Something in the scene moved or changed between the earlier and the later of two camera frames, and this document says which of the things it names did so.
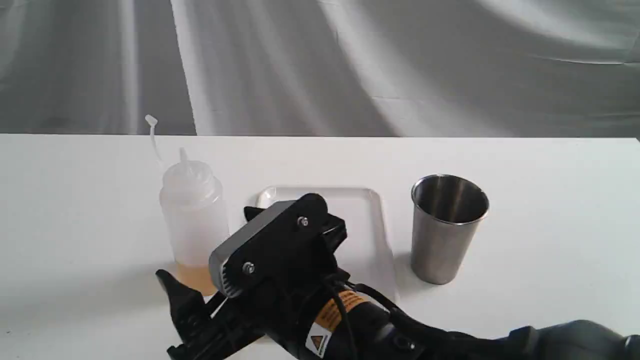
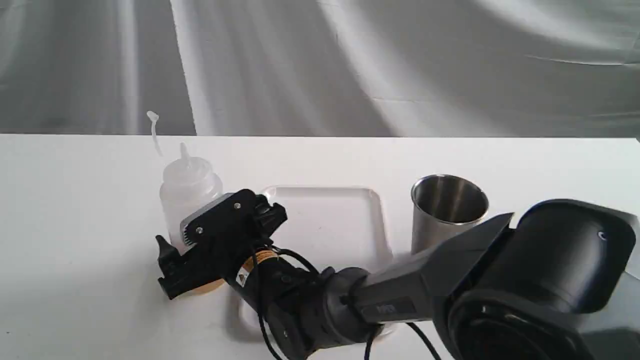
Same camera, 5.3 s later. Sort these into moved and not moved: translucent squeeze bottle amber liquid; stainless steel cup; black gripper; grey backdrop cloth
Moved: black gripper
Not moved: translucent squeeze bottle amber liquid; stainless steel cup; grey backdrop cloth
